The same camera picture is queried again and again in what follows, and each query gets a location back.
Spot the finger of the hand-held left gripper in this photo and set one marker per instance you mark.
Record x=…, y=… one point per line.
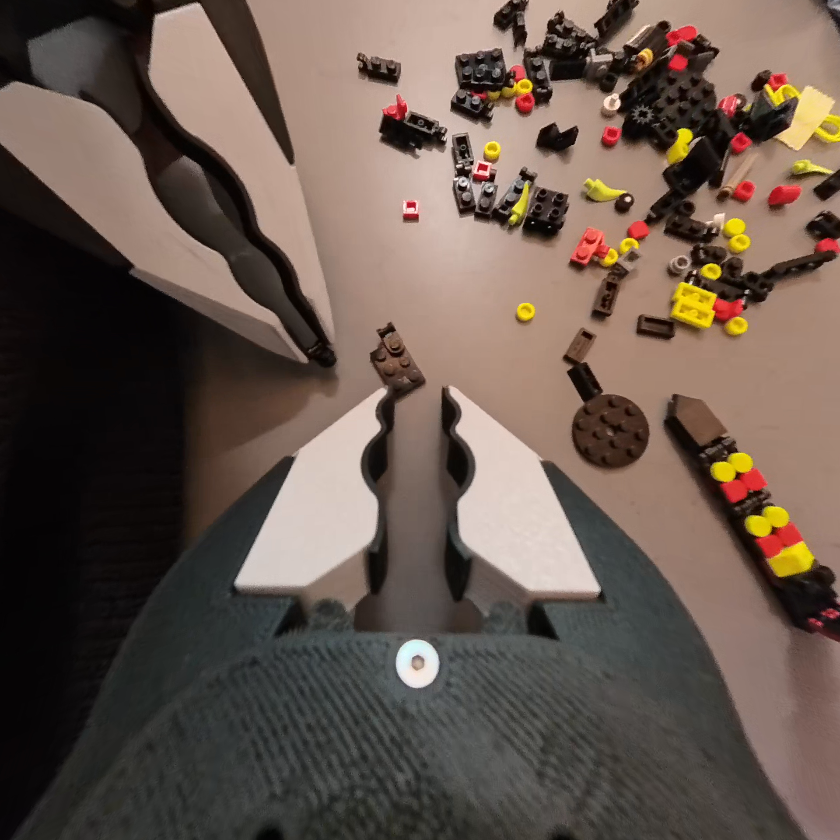
x=197, y=72
x=79, y=170

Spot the black round lego plate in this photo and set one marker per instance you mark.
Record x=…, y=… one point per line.
x=610, y=430

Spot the pile of loose lego pieces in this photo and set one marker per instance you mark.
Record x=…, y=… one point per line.
x=481, y=65

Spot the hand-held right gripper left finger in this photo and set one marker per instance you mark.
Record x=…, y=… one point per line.
x=308, y=525

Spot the black lego plate assembly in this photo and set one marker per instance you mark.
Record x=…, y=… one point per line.
x=397, y=367

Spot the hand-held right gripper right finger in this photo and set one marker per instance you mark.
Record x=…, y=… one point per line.
x=525, y=525

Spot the pale yellow paper scrap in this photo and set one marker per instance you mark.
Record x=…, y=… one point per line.
x=807, y=111

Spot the long studded lego build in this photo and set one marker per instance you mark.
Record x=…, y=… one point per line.
x=699, y=426

